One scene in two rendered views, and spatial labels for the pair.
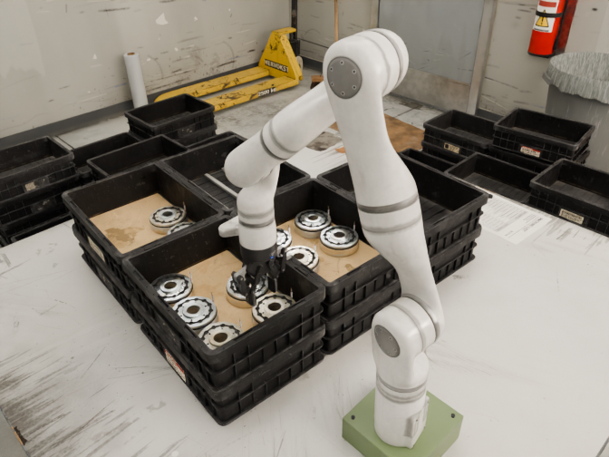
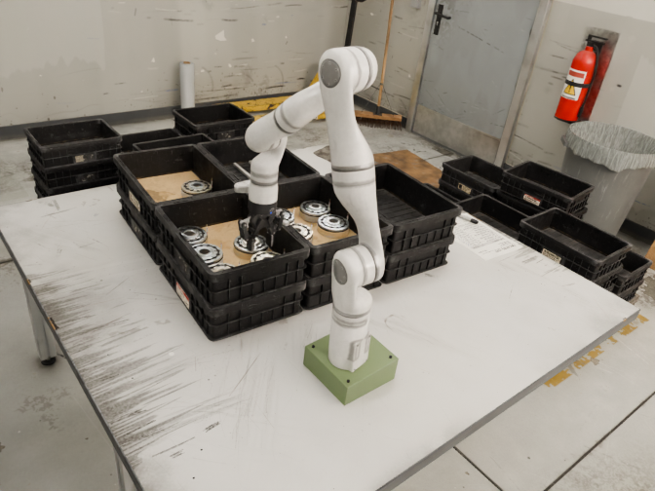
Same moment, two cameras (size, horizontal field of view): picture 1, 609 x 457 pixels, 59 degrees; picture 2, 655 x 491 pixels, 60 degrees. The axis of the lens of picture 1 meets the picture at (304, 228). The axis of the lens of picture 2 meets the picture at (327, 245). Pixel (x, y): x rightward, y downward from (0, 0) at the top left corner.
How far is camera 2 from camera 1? 0.45 m
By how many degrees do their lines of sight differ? 3
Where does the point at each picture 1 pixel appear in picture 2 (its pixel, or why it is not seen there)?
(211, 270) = (224, 231)
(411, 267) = (364, 217)
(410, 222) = (364, 182)
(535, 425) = (456, 381)
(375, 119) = (347, 103)
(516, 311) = (469, 306)
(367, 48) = (346, 56)
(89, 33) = (151, 37)
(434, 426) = (374, 361)
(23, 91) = (82, 80)
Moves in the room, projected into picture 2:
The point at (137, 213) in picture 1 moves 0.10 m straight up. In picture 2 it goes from (172, 182) to (171, 156)
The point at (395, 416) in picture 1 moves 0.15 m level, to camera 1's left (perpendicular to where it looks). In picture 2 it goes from (342, 339) to (279, 330)
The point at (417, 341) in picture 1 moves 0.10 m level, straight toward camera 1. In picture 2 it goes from (360, 272) to (344, 296)
